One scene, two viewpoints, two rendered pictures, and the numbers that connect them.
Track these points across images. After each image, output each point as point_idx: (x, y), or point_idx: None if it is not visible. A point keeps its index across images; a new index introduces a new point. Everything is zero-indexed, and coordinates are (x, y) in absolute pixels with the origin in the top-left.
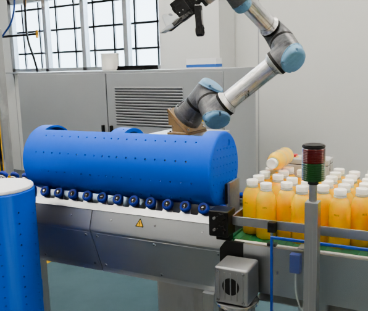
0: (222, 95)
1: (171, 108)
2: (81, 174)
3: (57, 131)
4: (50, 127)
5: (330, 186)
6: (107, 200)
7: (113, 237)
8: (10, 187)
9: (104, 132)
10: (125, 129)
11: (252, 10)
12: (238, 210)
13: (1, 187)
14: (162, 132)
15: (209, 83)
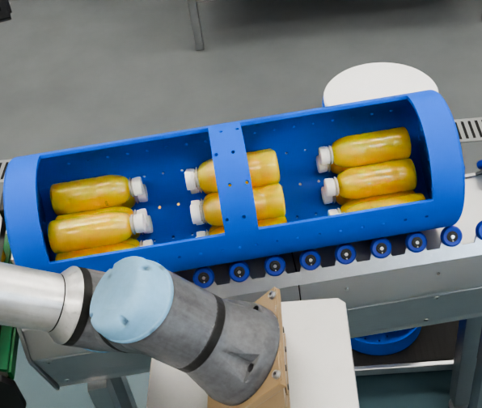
0: (64, 271)
1: (268, 295)
2: (286, 153)
3: (367, 100)
4: (412, 104)
5: None
6: None
7: None
8: (348, 97)
9: (253, 120)
10: (213, 131)
11: None
12: (0, 228)
13: (361, 91)
14: (330, 359)
15: (116, 267)
